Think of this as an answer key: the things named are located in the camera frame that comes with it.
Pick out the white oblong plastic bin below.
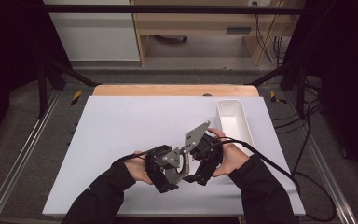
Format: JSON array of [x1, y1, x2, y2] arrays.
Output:
[[215, 98, 256, 157]]

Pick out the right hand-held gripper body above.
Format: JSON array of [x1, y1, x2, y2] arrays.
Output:
[[184, 120, 225, 171]]

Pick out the black frame strut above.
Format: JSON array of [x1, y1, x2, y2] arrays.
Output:
[[245, 61, 310, 117], [36, 59, 103, 119]]

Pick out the grey desk label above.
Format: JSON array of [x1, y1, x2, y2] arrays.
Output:
[[226, 26, 253, 35]]

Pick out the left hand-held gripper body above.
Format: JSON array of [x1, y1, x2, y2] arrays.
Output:
[[145, 144, 182, 194]]

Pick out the black floor cables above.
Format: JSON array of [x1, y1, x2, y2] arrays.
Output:
[[273, 77, 324, 147]]

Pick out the hand-held gripper cable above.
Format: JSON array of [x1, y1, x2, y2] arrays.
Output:
[[113, 148, 157, 166], [199, 136, 337, 224]]

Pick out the white cabinet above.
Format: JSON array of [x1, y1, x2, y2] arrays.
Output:
[[42, 0, 141, 62]]

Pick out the left hand-held gripper cable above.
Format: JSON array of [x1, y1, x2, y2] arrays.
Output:
[[113, 148, 157, 166]]

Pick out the white table mat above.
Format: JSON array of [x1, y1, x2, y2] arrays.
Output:
[[42, 95, 307, 217]]

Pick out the dark curtain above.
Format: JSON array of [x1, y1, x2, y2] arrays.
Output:
[[0, 0, 73, 150], [283, 0, 358, 188]]

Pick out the black horizontal frame bar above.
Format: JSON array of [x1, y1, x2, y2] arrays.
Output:
[[21, 4, 312, 15]]

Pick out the aluminium rail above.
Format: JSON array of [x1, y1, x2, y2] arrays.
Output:
[[0, 90, 63, 224], [304, 133, 358, 224]]

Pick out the dark card with hole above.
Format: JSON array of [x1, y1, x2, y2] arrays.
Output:
[[167, 148, 191, 185]]

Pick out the hanging cable bundle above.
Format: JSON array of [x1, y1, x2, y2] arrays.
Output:
[[254, 13, 294, 67]]

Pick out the light wooden desk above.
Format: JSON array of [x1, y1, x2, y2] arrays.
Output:
[[130, 0, 306, 67]]

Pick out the person's left hand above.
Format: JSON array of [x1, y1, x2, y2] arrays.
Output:
[[131, 150, 156, 185]]

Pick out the right hand-held gripper cable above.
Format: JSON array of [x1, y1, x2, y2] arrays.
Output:
[[199, 136, 337, 224]]

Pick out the person's right hand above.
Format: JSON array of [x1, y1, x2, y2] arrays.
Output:
[[206, 127, 250, 179]]

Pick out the wooden table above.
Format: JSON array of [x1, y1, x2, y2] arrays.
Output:
[[92, 83, 260, 98]]

